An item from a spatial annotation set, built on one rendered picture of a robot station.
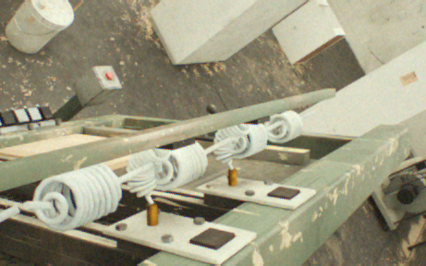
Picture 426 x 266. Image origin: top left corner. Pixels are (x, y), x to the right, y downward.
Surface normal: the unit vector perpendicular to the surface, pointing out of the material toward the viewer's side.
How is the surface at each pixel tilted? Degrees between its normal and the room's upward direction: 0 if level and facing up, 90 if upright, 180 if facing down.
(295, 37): 90
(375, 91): 90
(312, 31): 90
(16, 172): 32
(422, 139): 90
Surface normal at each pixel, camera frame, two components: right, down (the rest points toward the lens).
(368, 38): -0.53, 0.17
